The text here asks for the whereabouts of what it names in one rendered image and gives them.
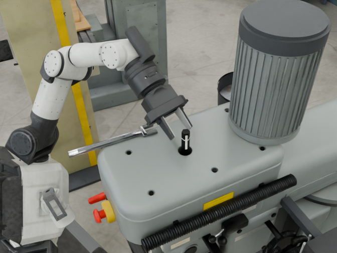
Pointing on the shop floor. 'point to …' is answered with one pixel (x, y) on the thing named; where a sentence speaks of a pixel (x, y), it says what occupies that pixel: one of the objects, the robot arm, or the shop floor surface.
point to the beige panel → (69, 21)
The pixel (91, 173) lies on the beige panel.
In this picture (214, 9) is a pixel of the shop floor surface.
